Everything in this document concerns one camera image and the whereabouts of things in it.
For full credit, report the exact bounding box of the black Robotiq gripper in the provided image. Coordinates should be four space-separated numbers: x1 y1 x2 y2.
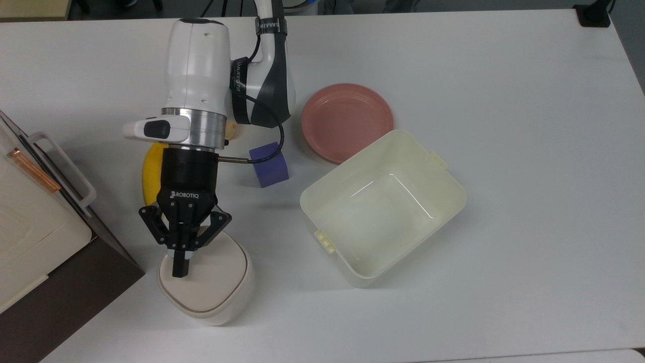
139 146 233 278

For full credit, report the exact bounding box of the cream lidded trash can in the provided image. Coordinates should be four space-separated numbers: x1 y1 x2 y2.
157 229 254 327

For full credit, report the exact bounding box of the yellow toy banana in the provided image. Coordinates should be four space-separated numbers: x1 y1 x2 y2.
142 143 168 208

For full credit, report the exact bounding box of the purple cube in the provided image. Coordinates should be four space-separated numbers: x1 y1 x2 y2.
249 142 290 188

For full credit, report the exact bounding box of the dark brown wooden cabinet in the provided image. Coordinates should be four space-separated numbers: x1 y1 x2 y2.
0 110 146 363

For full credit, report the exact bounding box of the cream toy microwave box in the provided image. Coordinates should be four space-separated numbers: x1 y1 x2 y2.
0 118 93 313

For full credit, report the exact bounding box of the pink plastic plate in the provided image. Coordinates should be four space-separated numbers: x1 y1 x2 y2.
301 83 395 164

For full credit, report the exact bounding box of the cream open plastic bin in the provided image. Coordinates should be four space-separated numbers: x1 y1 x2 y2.
300 130 467 289

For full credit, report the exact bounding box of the beige background board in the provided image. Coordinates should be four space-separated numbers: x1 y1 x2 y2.
0 0 71 22

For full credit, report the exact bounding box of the white cabinet drawer handle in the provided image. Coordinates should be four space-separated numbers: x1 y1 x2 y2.
28 132 97 217

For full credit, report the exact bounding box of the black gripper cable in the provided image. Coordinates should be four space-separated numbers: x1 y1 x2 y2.
218 93 285 164

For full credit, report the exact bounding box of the black table corner mount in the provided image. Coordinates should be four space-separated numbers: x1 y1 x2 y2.
573 4 611 28

